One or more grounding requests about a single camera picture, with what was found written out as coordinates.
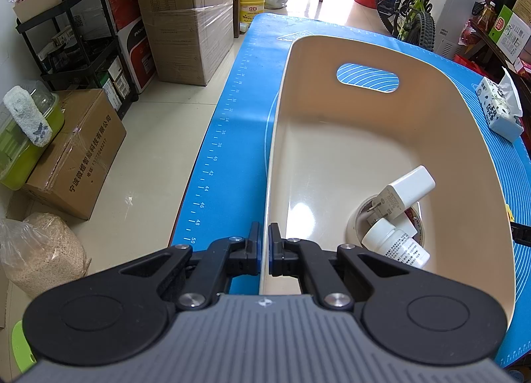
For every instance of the yellow oil jug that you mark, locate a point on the yellow oil jug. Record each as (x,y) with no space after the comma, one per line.
(249,9)

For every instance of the white power adapter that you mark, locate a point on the white power adapter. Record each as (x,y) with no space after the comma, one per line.
(401,194)

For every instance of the green white product box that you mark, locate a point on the green white product box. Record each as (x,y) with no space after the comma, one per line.
(510,34)

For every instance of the white pill bottle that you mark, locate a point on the white pill bottle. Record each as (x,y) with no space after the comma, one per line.
(385,239)

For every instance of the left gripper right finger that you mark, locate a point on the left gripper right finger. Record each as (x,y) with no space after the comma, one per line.
(337,280)

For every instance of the white rolled cloth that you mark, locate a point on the white rolled cloth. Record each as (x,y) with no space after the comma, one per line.
(26,114)

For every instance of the beige plastic storage bin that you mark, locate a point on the beige plastic storage bin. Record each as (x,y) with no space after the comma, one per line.
(351,118)

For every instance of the white tape roll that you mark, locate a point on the white tape roll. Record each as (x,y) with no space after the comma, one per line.
(363,219)

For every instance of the black metal shelf rack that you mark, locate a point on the black metal shelf rack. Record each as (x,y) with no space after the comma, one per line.
(75,45)

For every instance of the bag of grain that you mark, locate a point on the bag of grain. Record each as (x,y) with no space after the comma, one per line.
(41,252)

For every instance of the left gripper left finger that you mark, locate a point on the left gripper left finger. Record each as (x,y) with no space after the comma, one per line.
(187,279)

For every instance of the green clear lid container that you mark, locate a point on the green clear lid container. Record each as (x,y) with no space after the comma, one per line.
(19,155)

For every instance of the floor cardboard box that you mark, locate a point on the floor cardboard box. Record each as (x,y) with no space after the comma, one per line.
(72,170)

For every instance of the stacked large cardboard boxes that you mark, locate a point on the stacked large cardboard boxes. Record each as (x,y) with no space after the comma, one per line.
(188,38)

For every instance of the white tissue pack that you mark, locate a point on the white tissue pack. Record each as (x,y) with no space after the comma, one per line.
(501,106)

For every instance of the blue silicone baking mat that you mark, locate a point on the blue silicone baking mat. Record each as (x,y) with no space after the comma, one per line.
(226,192)

